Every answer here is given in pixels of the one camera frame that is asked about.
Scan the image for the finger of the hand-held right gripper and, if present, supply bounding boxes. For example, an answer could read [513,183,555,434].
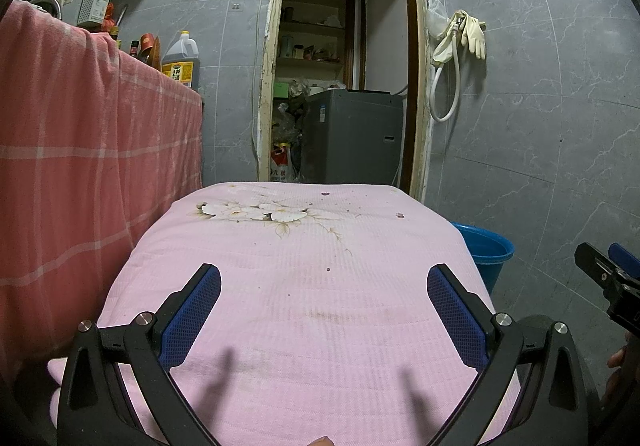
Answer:
[574,242,626,292]
[607,243,640,279]

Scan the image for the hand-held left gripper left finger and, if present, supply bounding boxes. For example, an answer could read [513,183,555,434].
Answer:
[56,263,223,446]

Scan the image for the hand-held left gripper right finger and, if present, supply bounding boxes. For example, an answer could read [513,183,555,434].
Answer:
[425,263,590,446]

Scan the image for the blue plastic bucket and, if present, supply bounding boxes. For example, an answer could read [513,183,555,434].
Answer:
[450,221,516,297]

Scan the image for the person's right hand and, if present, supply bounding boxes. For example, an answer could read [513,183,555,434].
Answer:
[600,331,640,407]

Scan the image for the pink floral table cloth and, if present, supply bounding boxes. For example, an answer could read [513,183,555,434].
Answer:
[47,181,531,446]

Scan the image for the white red bag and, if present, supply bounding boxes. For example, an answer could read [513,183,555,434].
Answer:
[270,142,296,183]

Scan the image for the red checked cloth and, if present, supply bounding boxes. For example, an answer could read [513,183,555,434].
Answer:
[0,0,206,377]

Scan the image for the grey washing machine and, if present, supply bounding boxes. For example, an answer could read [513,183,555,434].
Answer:
[302,89,407,189]

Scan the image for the large oil jug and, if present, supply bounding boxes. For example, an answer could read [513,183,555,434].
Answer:
[161,30,201,92]

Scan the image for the cream rubber gloves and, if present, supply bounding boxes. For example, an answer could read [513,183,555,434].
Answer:
[457,11,487,60]

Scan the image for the orange brown packet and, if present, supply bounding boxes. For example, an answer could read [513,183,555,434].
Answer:
[139,33,163,70]

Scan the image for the wooden storage shelves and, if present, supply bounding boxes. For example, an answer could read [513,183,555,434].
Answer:
[277,0,358,72]

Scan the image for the metal grater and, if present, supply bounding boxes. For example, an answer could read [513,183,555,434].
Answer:
[76,0,112,30]

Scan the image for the metal pan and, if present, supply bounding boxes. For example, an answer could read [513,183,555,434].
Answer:
[30,0,63,20]

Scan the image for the white wooden door frame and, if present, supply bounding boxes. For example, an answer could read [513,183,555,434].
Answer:
[256,0,433,204]

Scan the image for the white shower hose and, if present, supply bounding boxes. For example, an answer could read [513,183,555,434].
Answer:
[429,11,462,123]

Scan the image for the thin white cable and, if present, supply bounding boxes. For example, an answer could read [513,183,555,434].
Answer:
[249,0,266,162]

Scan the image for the clear wall bag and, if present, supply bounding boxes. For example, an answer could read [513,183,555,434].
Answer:
[426,0,451,37]

